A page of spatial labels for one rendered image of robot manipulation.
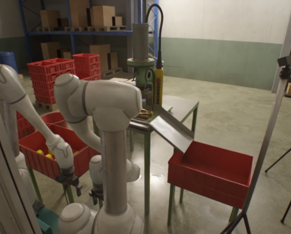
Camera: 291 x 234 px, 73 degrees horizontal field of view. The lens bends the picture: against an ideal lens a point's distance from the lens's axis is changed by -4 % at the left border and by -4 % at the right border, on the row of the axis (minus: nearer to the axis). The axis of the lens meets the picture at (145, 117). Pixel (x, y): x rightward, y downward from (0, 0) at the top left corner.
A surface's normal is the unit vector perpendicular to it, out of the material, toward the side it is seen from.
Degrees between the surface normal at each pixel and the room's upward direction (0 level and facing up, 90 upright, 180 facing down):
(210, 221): 0
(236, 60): 90
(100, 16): 90
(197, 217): 0
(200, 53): 90
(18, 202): 90
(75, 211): 7
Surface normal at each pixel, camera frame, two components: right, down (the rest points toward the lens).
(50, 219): 0.00, -0.90
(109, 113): -0.03, 0.36
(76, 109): -0.21, 0.67
